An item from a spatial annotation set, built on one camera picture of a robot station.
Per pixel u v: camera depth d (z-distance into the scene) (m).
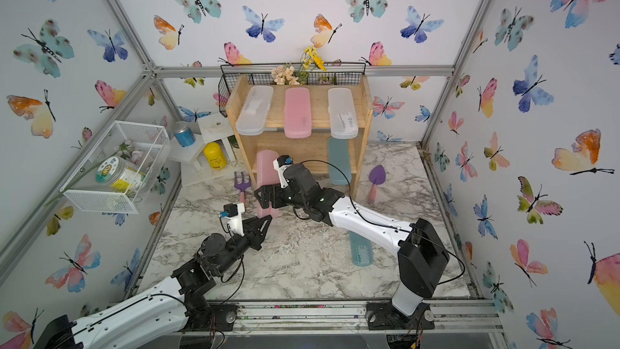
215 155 1.02
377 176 1.09
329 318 0.75
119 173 0.63
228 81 0.95
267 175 0.74
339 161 0.87
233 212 0.65
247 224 0.70
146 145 0.81
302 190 0.59
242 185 1.06
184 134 0.94
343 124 0.65
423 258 0.43
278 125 0.67
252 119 0.68
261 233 0.71
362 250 0.86
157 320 0.57
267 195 0.67
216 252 0.56
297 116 0.68
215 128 0.96
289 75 0.81
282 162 0.68
